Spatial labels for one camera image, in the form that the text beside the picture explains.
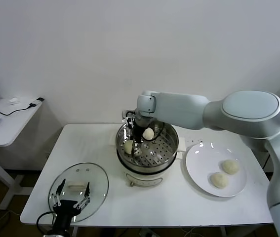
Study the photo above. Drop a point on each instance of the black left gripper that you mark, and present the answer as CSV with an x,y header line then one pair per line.
x,y
65,209

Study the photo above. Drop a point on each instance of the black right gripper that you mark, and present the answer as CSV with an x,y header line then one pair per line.
x,y
137,132

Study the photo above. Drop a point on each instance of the white steamed baozi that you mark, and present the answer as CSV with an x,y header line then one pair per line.
x,y
148,134
127,147
231,167
219,180

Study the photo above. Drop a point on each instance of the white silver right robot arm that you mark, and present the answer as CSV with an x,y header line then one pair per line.
x,y
179,108

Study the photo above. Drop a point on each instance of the perforated steel steamer basket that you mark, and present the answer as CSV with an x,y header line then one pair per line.
x,y
159,153

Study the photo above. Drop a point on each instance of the cream electric cooker base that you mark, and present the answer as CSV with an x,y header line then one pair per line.
x,y
144,180

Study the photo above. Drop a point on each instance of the white round plate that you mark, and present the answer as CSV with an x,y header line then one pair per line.
x,y
196,158

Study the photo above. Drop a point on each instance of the white side desk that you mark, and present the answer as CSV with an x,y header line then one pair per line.
x,y
11,128

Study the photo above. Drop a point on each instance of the crumpled white tissue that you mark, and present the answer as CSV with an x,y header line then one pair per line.
x,y
15,101

